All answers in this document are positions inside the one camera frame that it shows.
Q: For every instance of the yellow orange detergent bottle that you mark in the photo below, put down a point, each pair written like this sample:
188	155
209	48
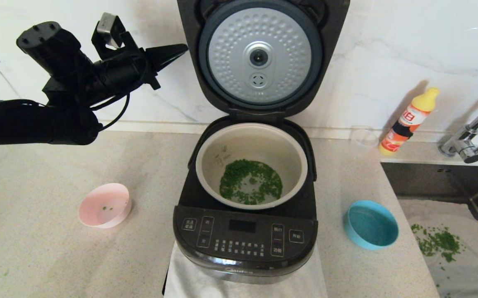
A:
404	124

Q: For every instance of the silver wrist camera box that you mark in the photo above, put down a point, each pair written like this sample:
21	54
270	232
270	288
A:
107	25

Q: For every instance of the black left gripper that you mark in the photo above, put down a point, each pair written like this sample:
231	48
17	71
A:
150	70

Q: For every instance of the green chopped scallion pile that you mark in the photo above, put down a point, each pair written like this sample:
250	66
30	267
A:
236	171

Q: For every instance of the blue bowl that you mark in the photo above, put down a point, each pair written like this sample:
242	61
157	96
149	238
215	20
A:
371	227

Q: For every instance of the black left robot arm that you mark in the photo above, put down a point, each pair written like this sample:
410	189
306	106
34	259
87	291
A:
36	122

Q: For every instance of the pink bowl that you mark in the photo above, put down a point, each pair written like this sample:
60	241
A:
98	215

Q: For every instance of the beige inner pot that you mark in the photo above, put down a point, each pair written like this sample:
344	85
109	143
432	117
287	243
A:
259	142

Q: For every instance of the clear glass cup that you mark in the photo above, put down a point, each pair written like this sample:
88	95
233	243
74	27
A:
365	138

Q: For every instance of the black rice cooker base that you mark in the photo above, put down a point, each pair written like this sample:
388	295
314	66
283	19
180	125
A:
243	244

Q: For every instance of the white cloth under cooker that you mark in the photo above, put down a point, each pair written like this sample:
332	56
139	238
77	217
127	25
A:
189	285

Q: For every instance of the white cloth in sink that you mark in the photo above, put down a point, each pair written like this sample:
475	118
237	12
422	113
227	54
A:
470	273

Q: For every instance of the chopped green vegetable pieces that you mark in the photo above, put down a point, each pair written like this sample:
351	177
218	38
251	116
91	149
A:
270	192

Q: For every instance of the green scallion bits on cloth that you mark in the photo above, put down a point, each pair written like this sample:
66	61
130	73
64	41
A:
441	244

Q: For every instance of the chrome faucet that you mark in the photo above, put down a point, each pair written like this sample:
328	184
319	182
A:
460	145

